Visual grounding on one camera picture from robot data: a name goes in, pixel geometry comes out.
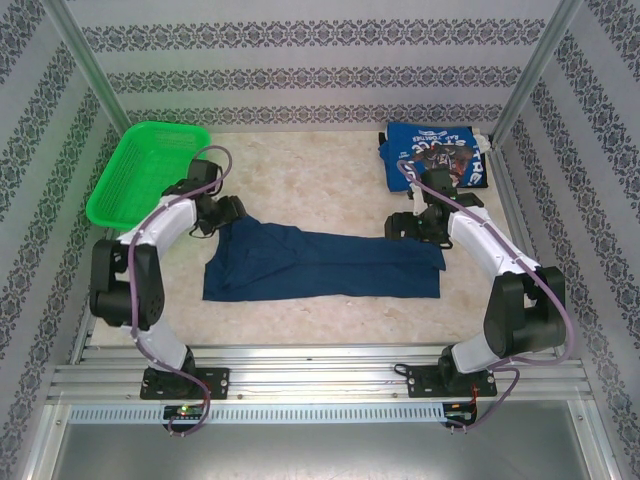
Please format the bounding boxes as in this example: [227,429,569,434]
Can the dark blue t-shirt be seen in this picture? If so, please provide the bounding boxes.
[202,217,447,302]

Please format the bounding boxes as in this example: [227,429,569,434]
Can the folded blue printed t-shirt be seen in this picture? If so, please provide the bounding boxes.
[377,121,489,194]

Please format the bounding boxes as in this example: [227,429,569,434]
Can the green plastic basket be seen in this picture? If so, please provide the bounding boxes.
[85,121,211,232]

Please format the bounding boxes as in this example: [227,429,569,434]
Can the white cloth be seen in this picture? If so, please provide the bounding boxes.
[471,127,495,154]

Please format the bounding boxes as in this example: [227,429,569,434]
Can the grey sheet metal tray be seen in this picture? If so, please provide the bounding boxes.
[19,402,621,480]

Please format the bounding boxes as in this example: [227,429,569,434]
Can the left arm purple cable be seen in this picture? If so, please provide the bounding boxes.
[128,145,234,437]

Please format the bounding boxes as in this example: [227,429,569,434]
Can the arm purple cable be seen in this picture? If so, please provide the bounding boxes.
[397,159,574,434]
[128,145,234,437]

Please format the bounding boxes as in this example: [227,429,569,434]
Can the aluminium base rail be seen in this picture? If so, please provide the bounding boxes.
[47,309,596,404]

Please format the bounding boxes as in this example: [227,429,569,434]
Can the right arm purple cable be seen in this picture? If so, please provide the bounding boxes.
[397,159,574,434]

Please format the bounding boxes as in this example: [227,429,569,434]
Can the left aluminium frame post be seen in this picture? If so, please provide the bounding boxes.
[42,0,134,136]

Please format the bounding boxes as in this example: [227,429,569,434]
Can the aluminium frame post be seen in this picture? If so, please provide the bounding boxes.
[492,0,584,141]
[42,0,134,136]

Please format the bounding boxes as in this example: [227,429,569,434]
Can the slotted grey cable duct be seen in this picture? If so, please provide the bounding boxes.
[67,402,447,426]

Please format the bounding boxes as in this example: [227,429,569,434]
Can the right aluminium frame post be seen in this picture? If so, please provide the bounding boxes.
[492,0,584,141]

